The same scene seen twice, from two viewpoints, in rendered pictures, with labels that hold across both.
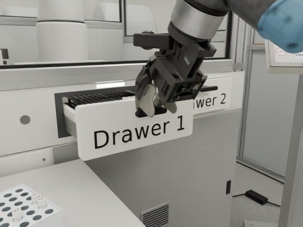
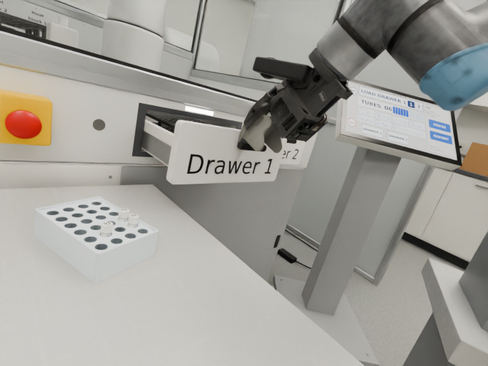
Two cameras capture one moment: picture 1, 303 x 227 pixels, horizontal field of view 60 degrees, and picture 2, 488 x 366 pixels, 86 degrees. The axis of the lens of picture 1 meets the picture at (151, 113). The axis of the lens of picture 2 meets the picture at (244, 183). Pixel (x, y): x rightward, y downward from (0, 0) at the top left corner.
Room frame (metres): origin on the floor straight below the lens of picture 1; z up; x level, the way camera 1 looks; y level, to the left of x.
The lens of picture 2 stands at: (0.03, 0.12, 0.98)
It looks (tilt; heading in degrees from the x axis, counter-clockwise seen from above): 16 degrees down; 346
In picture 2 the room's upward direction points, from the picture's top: 15 degrees clockwise
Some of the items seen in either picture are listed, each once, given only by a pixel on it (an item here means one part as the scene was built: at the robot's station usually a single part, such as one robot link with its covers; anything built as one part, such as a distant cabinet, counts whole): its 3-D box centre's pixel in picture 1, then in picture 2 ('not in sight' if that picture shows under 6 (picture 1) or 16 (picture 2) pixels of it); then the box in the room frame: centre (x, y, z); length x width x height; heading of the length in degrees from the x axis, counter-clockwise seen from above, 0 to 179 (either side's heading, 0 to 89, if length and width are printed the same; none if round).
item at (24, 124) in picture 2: not in sight; (23, 123); (0.46, 0.35, 0.88); 0.04 x 0.03 x 0.04; 123
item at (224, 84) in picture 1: (199, 96); (277, 147); (0.86, -0.16, 0.87); 0.29 x 0.02 x 0.11; 123
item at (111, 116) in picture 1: (141, 122); (235, 156); (0.56, 0.02, 0.87); 0.29 x 0.02 x 0.11; 123
